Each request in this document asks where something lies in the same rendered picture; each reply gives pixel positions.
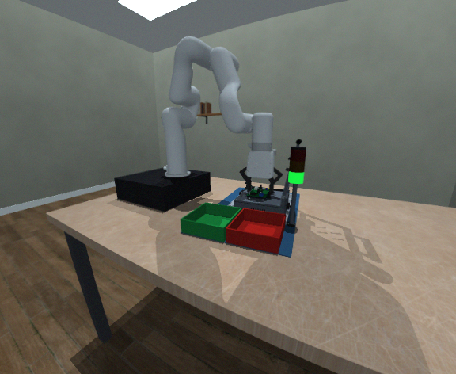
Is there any red open-top bin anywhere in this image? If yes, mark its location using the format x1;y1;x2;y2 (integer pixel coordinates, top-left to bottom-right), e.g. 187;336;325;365
226;208;286;254

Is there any green circuit board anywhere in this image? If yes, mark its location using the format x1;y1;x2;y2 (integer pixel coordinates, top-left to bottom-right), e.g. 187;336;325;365
247;186;269;198

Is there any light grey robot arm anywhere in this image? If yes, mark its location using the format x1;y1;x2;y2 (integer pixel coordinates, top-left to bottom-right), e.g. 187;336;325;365
161;36;276;177

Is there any green bin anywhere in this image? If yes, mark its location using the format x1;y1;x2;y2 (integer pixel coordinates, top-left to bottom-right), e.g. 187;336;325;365
180;202;242;242

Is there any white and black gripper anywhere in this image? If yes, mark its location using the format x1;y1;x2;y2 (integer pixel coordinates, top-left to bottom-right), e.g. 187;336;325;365
240;151;283;194

